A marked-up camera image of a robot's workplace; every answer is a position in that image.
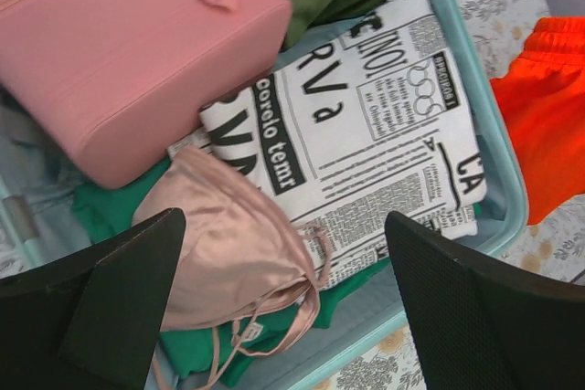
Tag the beige pink bra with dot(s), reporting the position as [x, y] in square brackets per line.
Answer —
[241, 256]

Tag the pink toiletry case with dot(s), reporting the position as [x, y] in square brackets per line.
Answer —
[116, 82]

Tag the green Guess t-shirt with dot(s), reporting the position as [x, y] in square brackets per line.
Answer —
[107, 213]

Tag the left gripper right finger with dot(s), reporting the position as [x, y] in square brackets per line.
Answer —
[480, 323]

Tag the newspaper print garment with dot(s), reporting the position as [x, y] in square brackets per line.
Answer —
[375, 120]

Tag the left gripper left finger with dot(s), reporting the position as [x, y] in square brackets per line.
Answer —
[91, 320]

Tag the bright orange shorts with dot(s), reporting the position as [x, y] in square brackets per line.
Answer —
[541, 98]

